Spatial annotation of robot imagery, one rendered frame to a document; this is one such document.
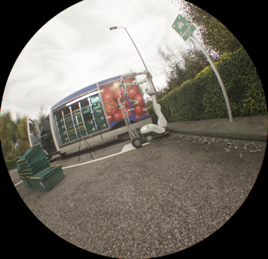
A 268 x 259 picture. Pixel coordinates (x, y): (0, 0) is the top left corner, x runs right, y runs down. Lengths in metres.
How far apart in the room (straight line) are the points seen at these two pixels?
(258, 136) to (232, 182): 0.63
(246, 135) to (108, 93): 3.64
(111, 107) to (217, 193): 3.28
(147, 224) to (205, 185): 0.44
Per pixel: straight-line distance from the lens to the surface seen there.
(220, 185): 0.72
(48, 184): 1.65
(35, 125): 5.12
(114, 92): 3.40
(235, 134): 1.28
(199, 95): 2.21
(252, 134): 1.23
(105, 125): 3.39
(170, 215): 0.60
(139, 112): 3.26
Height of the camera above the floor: 0.54
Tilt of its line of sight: 1 degrees down
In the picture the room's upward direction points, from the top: 18 degrees counter-clockwise
